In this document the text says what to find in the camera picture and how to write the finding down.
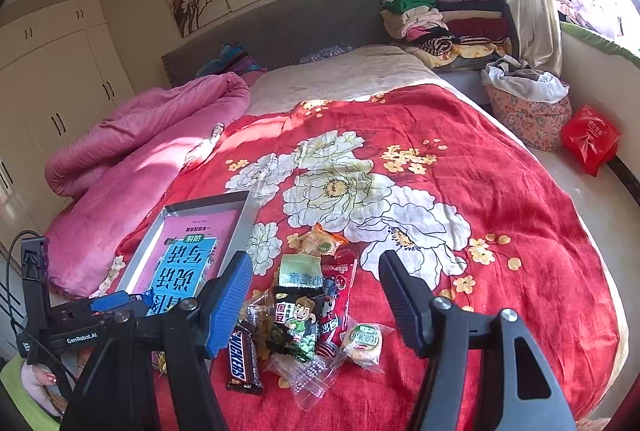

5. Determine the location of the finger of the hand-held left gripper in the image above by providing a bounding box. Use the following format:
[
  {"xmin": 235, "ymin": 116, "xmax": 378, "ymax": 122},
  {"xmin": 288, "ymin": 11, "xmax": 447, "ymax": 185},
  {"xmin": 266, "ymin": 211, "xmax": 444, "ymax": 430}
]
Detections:
[{"xmin": 89, "ymin": 290, "xmax": 133, "ymax": 314}]

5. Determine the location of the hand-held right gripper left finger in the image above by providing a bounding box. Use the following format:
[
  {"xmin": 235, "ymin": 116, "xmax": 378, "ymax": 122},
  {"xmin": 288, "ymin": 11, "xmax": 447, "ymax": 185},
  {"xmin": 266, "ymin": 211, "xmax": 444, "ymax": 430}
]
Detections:
[{"xmin": 60, "ymin": 251, "xmax": 254, "ymax": 431}]

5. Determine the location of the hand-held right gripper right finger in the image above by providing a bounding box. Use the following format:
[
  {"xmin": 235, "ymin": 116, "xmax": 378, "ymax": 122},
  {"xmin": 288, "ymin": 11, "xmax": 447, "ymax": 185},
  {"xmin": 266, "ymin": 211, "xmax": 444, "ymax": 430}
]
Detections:
[{"xmin": 378, "ymin": 250, "xmax": 578, "ymax": 431}]

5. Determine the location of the brown chocolate bar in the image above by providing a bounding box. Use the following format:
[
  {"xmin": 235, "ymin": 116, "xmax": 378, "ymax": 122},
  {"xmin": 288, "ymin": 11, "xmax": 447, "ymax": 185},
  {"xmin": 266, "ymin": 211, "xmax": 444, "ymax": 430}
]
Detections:
[{"xmin": 225, "ymin": 320, "xmax": 264, "ymax": 396}]

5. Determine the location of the black bean snack packet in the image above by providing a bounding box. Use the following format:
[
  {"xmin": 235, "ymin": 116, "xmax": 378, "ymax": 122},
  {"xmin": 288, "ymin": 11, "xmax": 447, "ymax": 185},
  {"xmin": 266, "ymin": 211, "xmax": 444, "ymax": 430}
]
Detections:
[{"xmin": 260, "ymin": 286, "xmax": 326, "ymax": 362}]

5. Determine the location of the red snack packet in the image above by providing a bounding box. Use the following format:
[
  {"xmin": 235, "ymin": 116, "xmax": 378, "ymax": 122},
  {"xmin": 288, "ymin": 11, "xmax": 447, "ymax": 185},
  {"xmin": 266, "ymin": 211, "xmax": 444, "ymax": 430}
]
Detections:
[{"xmin": 317, "ymin": 256, "xmax": 358, "ymax": 359}]

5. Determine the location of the grey metal tray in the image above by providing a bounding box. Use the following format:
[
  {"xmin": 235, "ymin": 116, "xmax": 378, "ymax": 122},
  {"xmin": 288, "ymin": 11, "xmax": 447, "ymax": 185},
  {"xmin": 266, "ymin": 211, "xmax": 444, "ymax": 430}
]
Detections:
[{"xmin": 115, "ymin": 190, "xmax": 251, "ymax": 302}]

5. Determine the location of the large clear plastic packet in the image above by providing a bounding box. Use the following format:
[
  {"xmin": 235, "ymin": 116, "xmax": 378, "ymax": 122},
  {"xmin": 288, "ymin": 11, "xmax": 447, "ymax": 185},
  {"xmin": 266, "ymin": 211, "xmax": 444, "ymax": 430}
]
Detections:
[{"xmin": 267, "ymin": 351, "xmax": 346, "ymax": 412}]

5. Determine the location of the small clear candy packet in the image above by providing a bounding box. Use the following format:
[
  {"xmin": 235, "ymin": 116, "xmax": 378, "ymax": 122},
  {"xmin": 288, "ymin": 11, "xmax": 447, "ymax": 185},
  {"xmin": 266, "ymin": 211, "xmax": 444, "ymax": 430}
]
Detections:
[{"xmin": 240, "ymin": 291, "xmax": 273, "ymax": 337}]

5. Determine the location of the round pastry packet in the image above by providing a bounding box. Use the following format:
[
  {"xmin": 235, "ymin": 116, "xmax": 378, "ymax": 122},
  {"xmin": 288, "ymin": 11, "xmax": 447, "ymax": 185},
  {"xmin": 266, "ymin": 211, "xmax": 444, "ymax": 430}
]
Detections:
[{"xmin": 340, "ymin": 321, "xmax": 393, "ymax": 367}]

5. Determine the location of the pale plush cloth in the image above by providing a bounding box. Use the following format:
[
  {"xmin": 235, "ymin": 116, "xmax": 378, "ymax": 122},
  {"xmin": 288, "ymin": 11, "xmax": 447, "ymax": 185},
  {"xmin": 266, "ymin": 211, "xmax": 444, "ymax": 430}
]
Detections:
[{"xmin": 20, "ymin": 361, "xmax": 68, "ymax": 418}]

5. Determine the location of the green cloth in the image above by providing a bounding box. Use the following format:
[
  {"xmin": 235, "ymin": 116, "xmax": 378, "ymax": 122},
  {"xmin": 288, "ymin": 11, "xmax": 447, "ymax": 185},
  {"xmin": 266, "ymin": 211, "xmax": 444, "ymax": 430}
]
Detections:
[{"xmin": 0, "ymin": 355, "xmax": 62, "ymax": 431}]

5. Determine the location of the pale green snack packet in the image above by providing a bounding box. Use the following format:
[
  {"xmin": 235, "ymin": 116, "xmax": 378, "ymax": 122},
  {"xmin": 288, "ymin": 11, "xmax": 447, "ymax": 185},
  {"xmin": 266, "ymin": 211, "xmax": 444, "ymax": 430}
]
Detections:
[{"xmin": 277, "ymin": 253, "xmax": 323, "ymax": 289}]

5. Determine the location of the pink and blue book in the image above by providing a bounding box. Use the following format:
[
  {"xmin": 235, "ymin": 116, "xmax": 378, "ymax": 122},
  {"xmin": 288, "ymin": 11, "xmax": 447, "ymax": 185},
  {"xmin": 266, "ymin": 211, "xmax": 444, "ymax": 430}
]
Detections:
[{"xmin": 131, "ymin": 206, "xmax": 246, "ymax": 307}]

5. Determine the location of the orange yellow snack packet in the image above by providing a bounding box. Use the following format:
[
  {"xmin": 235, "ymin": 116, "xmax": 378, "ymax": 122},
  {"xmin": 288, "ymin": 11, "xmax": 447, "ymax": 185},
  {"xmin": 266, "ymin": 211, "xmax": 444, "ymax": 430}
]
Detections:
[{"xmin": 287, "ymin": 223, "xmax": 348, "ymax": 257}]

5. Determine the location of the red floral blanket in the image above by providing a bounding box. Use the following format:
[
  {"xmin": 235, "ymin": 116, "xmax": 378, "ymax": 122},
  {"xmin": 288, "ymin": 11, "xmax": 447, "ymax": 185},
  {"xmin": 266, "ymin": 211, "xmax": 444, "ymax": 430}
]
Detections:
[{"xmin": 115, "ymin": 88, "xmax": 631, "ymax": 431}]

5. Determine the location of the pink quilt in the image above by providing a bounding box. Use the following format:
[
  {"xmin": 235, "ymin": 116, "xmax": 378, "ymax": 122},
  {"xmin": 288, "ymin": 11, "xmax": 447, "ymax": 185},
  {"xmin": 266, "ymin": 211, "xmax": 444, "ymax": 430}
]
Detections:
[{"xmin": 44, "ymin": 71, "xmax": 253, "ymax": 299}]

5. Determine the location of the cream wardrobe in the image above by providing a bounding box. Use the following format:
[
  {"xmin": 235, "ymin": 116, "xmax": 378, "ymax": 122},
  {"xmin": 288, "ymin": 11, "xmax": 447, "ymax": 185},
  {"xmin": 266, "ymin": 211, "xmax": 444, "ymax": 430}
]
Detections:
[{"xmin": 0, "ymin": 0, "xmax": 136, "ymax": 262}]

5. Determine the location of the floral fabric basket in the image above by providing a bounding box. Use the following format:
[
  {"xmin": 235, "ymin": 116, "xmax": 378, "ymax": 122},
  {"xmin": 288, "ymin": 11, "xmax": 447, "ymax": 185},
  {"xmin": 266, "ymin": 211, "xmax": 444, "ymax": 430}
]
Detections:
[{"xmin": 482, "ymin": 56, "xmax": 573, "ymax": 152}]

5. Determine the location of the beige bed sheet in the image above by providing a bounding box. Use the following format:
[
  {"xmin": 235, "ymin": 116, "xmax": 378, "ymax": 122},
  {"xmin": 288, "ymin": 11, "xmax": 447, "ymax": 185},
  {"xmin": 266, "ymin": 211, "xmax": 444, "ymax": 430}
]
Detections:
[{"xmin": 247, "ymin": 44, "xmax": 451, "ymax": 117}]

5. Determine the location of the blue striped pillow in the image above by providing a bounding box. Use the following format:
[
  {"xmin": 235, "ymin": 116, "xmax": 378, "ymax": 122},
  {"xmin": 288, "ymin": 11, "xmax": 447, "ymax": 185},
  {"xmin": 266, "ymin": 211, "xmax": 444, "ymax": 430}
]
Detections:
[{"xmin": 195, "ymin": 44, "xmax": 263, "ymax": 79}]

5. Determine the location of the red plastic bag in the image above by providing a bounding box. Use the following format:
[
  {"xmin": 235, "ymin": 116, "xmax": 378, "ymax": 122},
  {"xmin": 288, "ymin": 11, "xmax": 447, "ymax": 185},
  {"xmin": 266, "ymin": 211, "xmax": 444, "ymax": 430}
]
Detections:
[{"xmin": 561, "ymin": 105, "xmax": 622, "ymax": 177}]

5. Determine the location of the dark floral pillow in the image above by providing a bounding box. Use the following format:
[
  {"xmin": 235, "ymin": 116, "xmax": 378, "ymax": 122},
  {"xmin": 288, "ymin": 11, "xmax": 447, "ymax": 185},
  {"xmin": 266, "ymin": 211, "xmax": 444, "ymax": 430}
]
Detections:
[{"xmin": 297, "ymin": 44, "xmax": 353, "ymax": 64}]

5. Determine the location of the pile of folded clothes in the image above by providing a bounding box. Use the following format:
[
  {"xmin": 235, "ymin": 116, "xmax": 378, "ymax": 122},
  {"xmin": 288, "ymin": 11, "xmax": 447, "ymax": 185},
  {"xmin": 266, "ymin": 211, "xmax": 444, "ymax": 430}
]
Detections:
[{"xmin": 380, "ymin": 0, "xmax": 516, "ymax": 72}]

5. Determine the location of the grey bed headboard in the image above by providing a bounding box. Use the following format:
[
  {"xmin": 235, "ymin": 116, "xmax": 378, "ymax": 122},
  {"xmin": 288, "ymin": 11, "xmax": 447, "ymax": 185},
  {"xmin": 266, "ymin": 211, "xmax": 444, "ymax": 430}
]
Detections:
[{"xmin": 161, "ymin": 0, "xmax": 396, "ymax": 87}]

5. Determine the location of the green sill cushion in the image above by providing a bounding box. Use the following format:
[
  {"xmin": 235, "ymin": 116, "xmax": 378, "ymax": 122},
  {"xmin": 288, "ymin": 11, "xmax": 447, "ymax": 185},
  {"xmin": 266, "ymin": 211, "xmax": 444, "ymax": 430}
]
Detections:
[{"xmin": 560, "ymin": 21, "xmax": 640, "ymax": 62}]

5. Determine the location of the black cable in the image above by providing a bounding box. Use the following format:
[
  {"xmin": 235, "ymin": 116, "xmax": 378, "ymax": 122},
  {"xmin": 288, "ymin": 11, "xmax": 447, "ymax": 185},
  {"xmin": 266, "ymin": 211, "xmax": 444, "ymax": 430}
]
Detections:
[{"xmin": 0, "ymin": 230, "xmax": 41, "ymax": 337}]

